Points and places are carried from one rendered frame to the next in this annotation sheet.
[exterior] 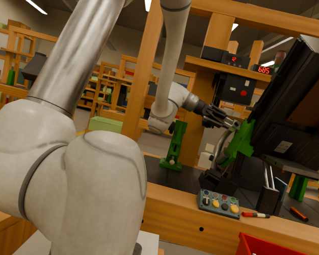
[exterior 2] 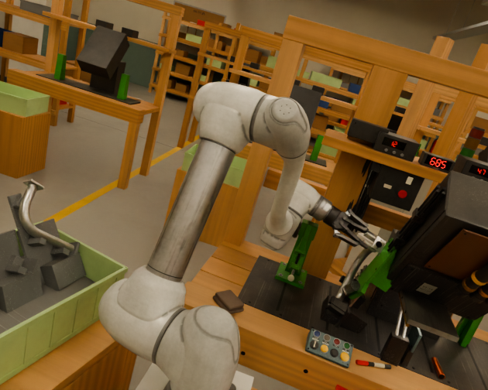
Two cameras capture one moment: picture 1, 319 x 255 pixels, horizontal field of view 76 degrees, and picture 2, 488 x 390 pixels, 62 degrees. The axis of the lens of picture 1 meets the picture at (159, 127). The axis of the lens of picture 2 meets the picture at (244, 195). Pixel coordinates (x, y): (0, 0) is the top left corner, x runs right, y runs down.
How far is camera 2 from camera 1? 70 cm
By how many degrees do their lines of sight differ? 14
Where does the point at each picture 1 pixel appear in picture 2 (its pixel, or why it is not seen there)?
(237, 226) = (345, 375)
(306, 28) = not seen: outside the picture
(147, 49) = not seen: hidden behind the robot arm
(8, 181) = (146, 341)
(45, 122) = (166, 295)
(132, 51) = not seen: outside the picture
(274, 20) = (469, 83)
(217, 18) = (379, 74)
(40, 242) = (157, 373)
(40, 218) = (166, 368)
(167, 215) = (270, 352)
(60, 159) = (179, 331)
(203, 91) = (349, 178)
